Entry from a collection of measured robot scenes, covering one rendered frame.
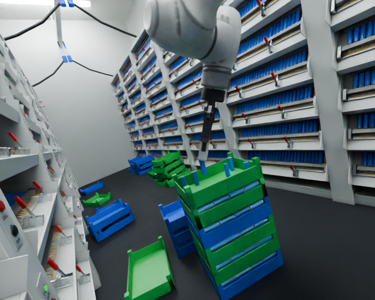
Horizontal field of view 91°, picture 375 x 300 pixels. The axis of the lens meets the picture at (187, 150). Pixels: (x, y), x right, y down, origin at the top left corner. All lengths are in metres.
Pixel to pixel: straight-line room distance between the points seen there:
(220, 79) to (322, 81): 0.67
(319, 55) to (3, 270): 1.22
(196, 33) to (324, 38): 0.77
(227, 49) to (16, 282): 0.62
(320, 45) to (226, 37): 0.66
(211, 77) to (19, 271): 0.56
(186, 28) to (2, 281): 0.52
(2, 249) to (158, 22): 0.46
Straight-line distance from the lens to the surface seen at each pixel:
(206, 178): 0.85
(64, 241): 0.94
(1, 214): 0.40
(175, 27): 0.47
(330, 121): 1.17
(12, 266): 0.38
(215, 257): 0.77
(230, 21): 0.60
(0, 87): 1.09
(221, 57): 0.57
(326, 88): 1.15
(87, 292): 0.98
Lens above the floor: 0.71
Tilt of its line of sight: 11 degrees down
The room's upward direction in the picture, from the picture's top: 17 degrees counter-clockwise
